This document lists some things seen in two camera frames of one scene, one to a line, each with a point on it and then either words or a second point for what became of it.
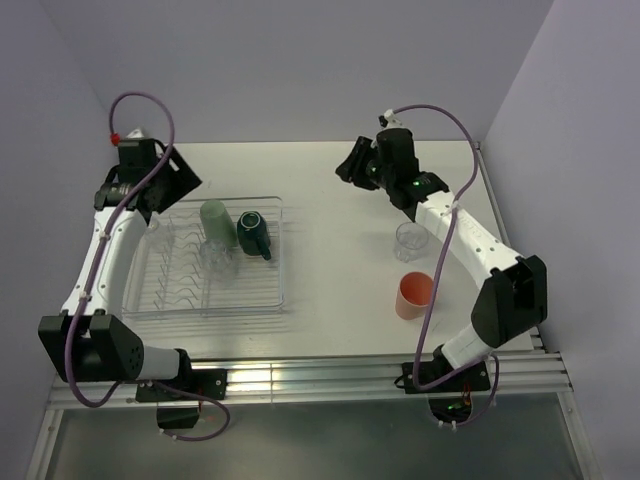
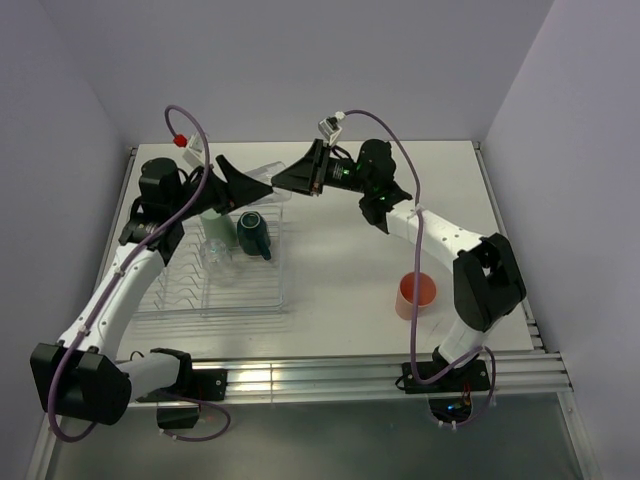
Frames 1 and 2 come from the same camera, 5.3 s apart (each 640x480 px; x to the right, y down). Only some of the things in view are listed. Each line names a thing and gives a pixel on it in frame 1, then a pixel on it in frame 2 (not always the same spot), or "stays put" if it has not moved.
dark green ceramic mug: [253, 234] stays put
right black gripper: [351, 168] -> [308, 175]
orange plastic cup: [413, 296] stays put
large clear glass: [411, 239] -> [266, 173]
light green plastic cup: [217, 223] stays put
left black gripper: [183, 182] -> [238, 190]
